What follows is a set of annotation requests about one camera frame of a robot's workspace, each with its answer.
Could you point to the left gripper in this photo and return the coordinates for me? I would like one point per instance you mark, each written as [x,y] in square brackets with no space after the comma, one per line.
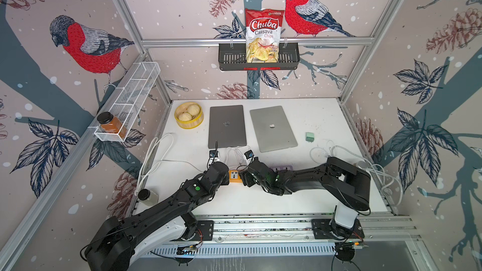
[226,178]

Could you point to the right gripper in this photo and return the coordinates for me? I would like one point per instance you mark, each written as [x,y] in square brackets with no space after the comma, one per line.
[246,179]

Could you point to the green charger plug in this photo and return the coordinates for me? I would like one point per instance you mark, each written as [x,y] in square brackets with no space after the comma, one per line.
[309,137]

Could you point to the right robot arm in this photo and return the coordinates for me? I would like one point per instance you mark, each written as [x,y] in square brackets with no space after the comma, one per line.
[349,184]

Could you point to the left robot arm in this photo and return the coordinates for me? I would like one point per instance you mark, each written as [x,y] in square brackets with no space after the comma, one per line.
[119,243]

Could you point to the silver laptop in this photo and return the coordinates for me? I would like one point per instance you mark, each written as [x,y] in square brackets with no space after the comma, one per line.
[272,129]

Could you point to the dark grey laptop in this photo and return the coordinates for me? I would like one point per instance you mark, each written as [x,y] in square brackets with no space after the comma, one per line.
[227,127]

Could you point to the orange power strip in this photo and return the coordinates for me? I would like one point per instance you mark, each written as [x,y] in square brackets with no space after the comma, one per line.
[234,176]

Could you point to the purple power strip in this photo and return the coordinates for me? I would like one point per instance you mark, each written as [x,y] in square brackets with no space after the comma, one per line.
[282,168]

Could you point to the clear jar black lid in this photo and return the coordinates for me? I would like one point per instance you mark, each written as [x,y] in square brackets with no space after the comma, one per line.
[148,197]

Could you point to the orange sauce jar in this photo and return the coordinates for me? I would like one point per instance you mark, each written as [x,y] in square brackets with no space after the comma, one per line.
[111,124]

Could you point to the Chuba cassava chips bag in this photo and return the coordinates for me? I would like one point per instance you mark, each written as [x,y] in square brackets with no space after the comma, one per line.
[263,34]

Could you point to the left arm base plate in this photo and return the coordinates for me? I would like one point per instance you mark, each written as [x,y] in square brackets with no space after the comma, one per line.
[203,232]

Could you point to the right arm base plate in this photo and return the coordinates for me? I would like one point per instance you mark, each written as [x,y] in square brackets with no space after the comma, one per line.
[327,229]

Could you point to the white wire wall shelf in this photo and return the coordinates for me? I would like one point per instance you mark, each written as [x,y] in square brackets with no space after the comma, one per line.
[131,99]

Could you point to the black wire wall basket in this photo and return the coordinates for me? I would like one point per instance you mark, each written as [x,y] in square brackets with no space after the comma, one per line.
[239,57]

